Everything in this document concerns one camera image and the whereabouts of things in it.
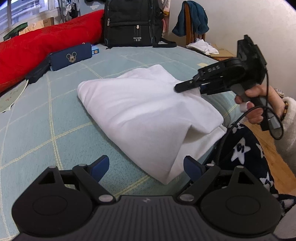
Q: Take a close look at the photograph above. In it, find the white printed t-shirt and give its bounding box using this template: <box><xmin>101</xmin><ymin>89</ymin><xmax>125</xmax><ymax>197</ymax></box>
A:
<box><xmin>77</xmin><ymin>65</ymin><xmax>226</xmax><ymax>185</ymax></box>

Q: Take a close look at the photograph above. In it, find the red quilt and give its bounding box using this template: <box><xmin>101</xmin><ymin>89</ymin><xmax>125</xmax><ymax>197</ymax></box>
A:
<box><xmin>0</xmin><ymin>9</ymin><xmax>104</xmax><ymax>92</ymax></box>

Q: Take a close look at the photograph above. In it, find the cardboard box on sill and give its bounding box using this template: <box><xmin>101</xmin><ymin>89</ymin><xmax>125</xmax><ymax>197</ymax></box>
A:
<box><xmin>18</xmin><ymin>17</ymin><xmax>55</xmax><ymax>35</ymax></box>

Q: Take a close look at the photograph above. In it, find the person right hand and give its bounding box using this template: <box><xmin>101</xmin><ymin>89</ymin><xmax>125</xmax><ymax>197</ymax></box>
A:
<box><xmin>234</xmin><ymin>83</ymin><xmax>286</xmax><ymax>125</ymax></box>

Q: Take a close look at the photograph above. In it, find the wooden chair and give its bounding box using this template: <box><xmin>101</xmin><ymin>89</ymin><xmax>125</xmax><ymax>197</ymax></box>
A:
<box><xmin>184</xmin><ymin>2</ymin><xmax>206</xmax><ymax>45</ymax></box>

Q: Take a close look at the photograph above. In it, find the round paper fan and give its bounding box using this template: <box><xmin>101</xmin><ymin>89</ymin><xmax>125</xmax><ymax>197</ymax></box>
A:
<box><xmin>0</xmin><ymin>80</ymin><xmax>29</xmax><ymax>113</ymax></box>

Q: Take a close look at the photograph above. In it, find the teal garment on chair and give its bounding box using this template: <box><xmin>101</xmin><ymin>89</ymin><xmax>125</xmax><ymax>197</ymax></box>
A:
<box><xmin>172</xmin><ymin>1</ymin><xmax>209</xmax><ymax>37</ymax></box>

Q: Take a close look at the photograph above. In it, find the black flat pouch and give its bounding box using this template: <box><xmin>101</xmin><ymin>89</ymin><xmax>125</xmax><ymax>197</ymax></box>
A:
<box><xmin>25</xmin><ymin>57</ymin><xmax>51</xmax><ymax>84</ymax></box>

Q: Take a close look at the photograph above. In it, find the white fluffy sleeve forearm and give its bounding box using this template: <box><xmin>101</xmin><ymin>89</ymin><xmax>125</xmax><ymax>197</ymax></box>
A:
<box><xmin>275</xmin><ymin>97</ymin><xmax>296</xmax><ymax>173</ymax></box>

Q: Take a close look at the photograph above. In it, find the black backpack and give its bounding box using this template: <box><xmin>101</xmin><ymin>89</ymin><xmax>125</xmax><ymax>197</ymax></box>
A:
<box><xmin>104</xmin><ymin>0</ymin><xmax>177</xmax><ymax>48</ymax></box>

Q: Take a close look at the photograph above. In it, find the light green bed sheet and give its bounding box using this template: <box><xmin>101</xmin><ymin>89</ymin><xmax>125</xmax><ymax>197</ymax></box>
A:
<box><xmin>0</xmin><ymin>44</ymin><xmax>246</xmax><ymax>241</ymax></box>

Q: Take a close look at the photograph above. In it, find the navy mickey pouch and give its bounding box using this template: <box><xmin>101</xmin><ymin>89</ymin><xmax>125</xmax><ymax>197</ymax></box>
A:
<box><xmin>49</xmin><ymin>43</ymin><xmax>92</xmax><ymax>71</ymax></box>

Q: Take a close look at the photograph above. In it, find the white cloth on chair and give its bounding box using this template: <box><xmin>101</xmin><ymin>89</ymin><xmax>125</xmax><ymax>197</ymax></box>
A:
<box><xmin>186</xmin><ymin>38</ymin><xmax>219</xmax><ymax>55</ymax></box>

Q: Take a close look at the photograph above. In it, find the blue white small box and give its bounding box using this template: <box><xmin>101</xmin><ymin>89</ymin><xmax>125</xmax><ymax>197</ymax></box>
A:
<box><xmin>91</xmin><ymin>45</ymin><xmax>99</xmax><ymax>55</ymax></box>

